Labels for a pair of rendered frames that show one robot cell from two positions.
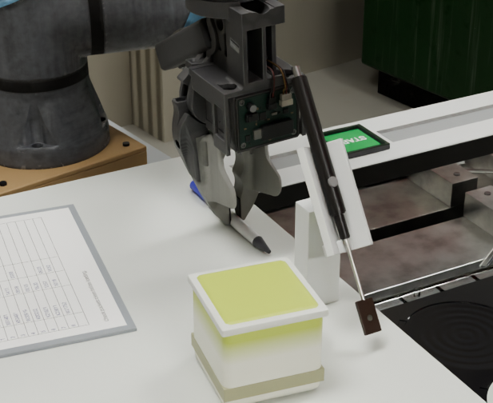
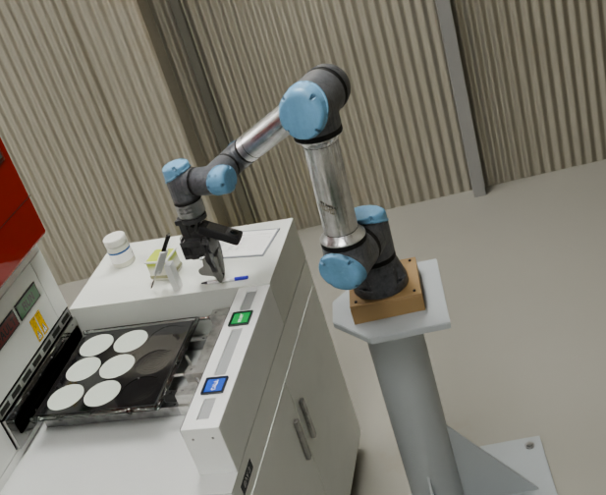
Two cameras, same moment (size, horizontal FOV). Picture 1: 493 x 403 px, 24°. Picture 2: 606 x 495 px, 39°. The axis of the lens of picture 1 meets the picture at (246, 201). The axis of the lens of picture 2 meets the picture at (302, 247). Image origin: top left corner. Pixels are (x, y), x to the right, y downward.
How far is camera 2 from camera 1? 2.95 m
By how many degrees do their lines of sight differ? 110
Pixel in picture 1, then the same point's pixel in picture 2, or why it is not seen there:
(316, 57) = not seen: outside the picture
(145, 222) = (241, 267)
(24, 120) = not seen: hidden behind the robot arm
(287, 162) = (247, 303)
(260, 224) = (217, 287)
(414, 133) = (234, 339)
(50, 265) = (237, 249)
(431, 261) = (206, 353)
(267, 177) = (204, 270)
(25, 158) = not seen: hidden behind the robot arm
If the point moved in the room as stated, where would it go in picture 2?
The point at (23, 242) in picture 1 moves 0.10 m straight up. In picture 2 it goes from (252, 246) to (242, 216)
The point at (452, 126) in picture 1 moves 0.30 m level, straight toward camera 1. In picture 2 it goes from (228, 351) to (166, 315)
